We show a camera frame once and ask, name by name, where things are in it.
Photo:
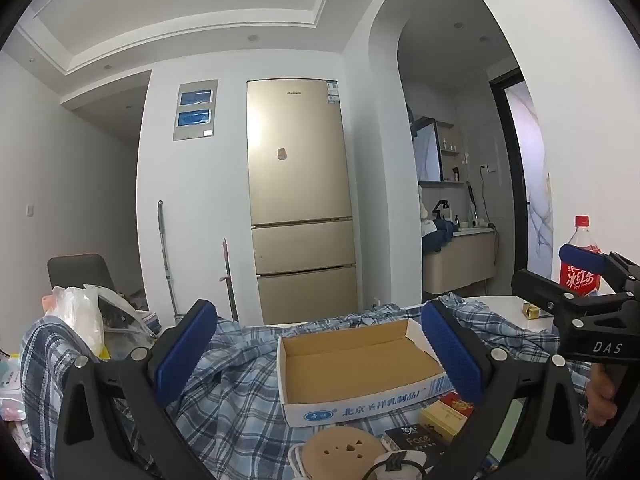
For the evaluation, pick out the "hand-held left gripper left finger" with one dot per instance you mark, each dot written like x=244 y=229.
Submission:
x=182 y=360

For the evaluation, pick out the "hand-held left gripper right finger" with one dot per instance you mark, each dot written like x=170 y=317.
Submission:
x=452 y=360

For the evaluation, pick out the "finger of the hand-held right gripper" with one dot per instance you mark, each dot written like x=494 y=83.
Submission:
x=582 y=253
x=535 y=287

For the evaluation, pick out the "gold and red box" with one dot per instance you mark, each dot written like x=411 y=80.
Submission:
x=442 y=420

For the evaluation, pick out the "blue plaid shirt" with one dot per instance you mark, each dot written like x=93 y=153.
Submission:
x=240 y=385

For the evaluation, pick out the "black small box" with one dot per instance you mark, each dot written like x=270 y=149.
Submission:
x=415 y=441

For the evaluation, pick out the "cardboard box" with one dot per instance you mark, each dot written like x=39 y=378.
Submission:
x=350 y=360

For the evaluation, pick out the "round brown perforated disc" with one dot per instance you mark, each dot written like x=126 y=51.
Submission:
x=335 y=452

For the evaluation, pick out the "light blue packet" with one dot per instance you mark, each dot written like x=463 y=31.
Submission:
x=10 y=372

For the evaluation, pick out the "person's right hand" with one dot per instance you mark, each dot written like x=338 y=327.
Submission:
x=600 y=402

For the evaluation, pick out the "gold cigarette packet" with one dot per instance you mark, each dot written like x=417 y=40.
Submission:
x=535 y=311

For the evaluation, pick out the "red iced tea bottle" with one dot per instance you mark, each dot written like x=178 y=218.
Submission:
x=577 y=279

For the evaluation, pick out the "clear plastic bag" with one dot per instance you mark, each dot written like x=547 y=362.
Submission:
x=125 y=317

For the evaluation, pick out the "beige vanity cabinet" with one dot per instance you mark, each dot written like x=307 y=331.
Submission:
x=462 y=260

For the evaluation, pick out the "white hair dryer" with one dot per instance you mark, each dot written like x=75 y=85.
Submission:
x=480 y=222

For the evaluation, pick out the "patterned glass door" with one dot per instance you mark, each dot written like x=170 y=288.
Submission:
x=535 y=170

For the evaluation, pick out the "dark blue cloth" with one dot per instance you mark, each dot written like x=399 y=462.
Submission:
x=435 y=237

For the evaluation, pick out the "white plastic bag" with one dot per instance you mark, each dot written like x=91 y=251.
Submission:
x=77 y=317

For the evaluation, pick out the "black faucet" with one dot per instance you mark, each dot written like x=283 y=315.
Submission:
x=440 y=207

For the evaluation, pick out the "dark grey chair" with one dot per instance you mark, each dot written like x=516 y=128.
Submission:
x=77 y=270

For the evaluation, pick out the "bathroom mirror cabinet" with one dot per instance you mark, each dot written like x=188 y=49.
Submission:
x=427 y=152

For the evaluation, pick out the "pink packet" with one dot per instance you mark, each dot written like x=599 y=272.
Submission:
x=11 y=408

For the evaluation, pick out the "gold three-door refrigerator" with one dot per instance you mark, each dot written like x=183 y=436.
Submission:
x=300 y=185

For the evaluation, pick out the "round fridge magnet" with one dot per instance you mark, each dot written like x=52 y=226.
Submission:
x=282 y=154

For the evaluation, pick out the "fridge energy label sticker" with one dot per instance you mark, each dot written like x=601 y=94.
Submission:
x=332 y=92

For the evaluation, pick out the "black door frame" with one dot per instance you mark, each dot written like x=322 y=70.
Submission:
x=517 y=185

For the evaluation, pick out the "bathroom wall shelf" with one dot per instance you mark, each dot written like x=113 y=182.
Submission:
x=450 y=150

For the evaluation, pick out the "grey wall panel blue screens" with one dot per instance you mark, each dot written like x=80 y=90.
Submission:
x=196 y=110

